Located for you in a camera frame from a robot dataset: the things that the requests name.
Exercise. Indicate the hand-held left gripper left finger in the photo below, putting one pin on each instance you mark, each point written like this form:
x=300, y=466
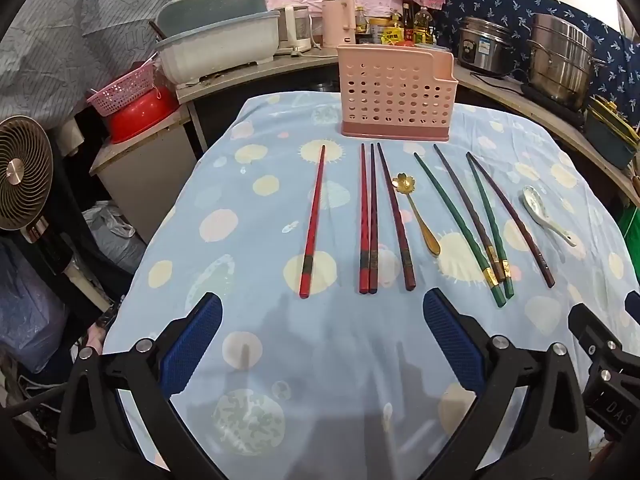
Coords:
x=192, y=345

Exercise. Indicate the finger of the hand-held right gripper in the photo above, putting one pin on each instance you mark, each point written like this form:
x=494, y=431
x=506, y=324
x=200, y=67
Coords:
x=634, y=304
x=590, y=327

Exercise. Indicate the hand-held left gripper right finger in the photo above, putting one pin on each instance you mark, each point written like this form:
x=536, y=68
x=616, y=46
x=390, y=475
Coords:
x=452, y=340

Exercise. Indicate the green chopstick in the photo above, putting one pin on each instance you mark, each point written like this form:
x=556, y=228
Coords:
x=457, y=227
x=492, y=232

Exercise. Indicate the maroon chopstick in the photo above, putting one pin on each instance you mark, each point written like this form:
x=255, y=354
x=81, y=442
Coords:
x=395, y=215

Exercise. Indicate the red chopstick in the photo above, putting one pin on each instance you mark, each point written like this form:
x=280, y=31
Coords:
x=363, y=210
x=312, y=220
x=373, y=210

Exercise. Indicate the pink perforated utensil holder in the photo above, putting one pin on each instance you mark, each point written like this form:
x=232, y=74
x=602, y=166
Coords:
x=390, y=95

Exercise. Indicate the green plastic bag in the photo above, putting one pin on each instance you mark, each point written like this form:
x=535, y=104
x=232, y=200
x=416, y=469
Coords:
x=631, y=232

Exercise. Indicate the gold flower spoon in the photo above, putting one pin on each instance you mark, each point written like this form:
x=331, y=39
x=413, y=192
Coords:
x=430, y=240

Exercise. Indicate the brown chopstick right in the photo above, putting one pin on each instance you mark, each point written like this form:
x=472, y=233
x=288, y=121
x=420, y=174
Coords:
x=515, y=225

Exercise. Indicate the blue dotted tablecloth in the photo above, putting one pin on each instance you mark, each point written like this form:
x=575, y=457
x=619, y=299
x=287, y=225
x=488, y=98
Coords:
x=320, y=360

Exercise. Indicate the grey plastic bag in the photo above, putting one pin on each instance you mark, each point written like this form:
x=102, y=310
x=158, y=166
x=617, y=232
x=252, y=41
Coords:
x=115, y=240

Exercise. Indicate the white ceramic spoon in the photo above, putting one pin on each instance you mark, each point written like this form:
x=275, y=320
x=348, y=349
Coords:
x=532, y=200

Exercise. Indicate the purple chopstick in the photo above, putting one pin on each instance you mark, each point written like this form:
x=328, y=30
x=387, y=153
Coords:
x=465, y=200

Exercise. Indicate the blue plastic bag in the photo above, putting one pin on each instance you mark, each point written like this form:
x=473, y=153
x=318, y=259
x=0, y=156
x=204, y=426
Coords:
x=30, y=310

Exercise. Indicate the white side cabinet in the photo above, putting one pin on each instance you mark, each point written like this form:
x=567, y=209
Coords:
x=145, y=185

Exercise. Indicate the stacked teal yellow bowls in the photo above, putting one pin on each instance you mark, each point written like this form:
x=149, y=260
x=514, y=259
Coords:
x=610, y=130

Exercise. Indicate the beige kitchen counter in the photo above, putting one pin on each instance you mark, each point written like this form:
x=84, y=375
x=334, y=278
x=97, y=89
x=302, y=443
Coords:
x=560, y=135

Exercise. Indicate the black induction cooker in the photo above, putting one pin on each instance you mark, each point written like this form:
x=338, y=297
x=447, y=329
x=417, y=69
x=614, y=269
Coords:
x=550, y=105

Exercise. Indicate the red plastic basin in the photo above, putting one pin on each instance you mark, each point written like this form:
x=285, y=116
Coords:
x=142, y=120

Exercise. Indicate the beige round fan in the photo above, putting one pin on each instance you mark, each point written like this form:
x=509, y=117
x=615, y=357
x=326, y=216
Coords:
x=22, y=175

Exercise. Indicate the steel steamer pot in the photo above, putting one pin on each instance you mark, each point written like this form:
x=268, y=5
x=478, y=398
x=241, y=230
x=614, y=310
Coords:
x=560, y=65

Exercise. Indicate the pink plastic basket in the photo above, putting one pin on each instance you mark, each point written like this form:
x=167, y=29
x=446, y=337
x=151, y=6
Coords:
x=122, y=92

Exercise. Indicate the grey wooden side table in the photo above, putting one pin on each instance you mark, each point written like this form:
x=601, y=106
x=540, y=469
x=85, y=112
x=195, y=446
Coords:
x=250, y=77

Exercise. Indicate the steel rice cooker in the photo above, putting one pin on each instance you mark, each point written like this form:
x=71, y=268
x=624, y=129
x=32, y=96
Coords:
x=485, y=50

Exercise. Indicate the grey dish drainer tub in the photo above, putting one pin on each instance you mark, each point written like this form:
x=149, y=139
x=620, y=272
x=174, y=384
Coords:
x=220, y=45

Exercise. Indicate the cooking oil bottle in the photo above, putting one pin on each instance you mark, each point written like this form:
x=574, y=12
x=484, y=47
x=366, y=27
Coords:
x=424, y=27

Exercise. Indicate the dark sauce bottle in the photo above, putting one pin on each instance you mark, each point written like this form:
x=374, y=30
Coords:
x=408, y=25

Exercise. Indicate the amber glass jar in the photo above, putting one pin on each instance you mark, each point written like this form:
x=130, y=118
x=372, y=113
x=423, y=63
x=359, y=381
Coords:
x=361, y=25

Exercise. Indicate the white kitchen appliance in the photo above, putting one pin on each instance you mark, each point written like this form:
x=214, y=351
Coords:
x=292, y=30

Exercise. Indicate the grey striped hanging cloth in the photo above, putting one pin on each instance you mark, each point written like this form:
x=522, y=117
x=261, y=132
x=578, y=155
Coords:
x=75, y=35

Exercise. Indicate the pink electric kettle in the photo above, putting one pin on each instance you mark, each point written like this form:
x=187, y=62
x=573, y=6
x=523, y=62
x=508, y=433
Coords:
x=337, y=22

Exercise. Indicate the blue printed wall cloth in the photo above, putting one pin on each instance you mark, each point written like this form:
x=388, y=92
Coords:
x=500, y=0

